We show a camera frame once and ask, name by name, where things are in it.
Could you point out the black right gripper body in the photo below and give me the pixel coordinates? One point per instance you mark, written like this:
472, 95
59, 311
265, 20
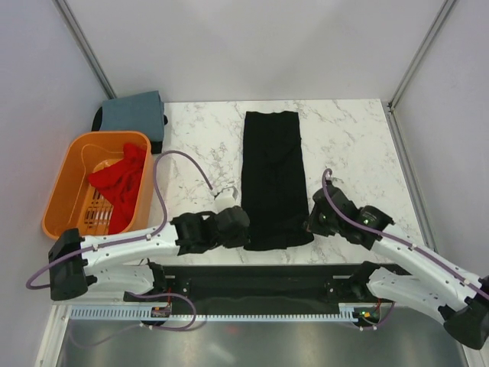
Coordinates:
322, 225

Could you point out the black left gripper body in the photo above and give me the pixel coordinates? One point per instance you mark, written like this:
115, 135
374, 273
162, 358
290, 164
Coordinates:
238, 241

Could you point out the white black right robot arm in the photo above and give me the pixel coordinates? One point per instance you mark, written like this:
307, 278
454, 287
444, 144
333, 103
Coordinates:
452, 296

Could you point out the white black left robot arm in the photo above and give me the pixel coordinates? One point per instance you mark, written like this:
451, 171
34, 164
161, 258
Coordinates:
76, 261

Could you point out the red t shirt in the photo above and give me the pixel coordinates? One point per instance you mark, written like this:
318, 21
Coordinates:
119, 183

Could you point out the folded grey blue t shirt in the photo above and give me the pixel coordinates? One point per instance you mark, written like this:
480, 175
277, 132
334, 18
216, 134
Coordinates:
143, 112

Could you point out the orange plastic basket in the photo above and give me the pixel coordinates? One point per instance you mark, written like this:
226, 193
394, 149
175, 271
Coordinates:
74, 203

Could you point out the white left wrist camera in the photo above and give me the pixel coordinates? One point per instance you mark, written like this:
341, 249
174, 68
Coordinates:
225, 198

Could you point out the black mounting rail plate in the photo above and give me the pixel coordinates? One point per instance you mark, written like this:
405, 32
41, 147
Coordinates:
277, 288

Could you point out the aluminium frame post right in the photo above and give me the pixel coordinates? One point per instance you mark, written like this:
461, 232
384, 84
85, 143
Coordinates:
429, 39

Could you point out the aluminium frame post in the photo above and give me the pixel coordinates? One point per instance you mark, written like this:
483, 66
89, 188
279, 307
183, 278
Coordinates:
83, 44
429, 39

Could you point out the white slotted cable duct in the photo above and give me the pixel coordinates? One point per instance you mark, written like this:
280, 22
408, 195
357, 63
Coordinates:
341, 314

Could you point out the aluminium frame post left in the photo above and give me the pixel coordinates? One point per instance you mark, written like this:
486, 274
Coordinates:
83, 44

